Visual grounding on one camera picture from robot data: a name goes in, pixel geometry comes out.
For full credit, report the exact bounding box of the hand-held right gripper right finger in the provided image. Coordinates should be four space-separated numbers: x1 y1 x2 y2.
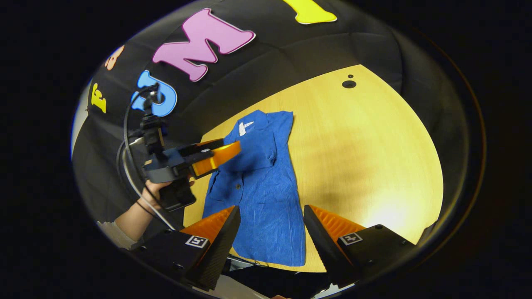
303 204 416 289

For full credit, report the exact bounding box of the blue shirt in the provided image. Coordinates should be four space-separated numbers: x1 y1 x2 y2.
202 110 307 267

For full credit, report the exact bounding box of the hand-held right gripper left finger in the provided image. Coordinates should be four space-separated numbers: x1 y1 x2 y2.
131 206 241 291

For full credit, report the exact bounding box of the grey cable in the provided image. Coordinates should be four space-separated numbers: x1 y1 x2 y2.
118 139 177 231

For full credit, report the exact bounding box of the black backdrop cloth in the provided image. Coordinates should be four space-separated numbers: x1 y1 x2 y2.
73 0 472 250

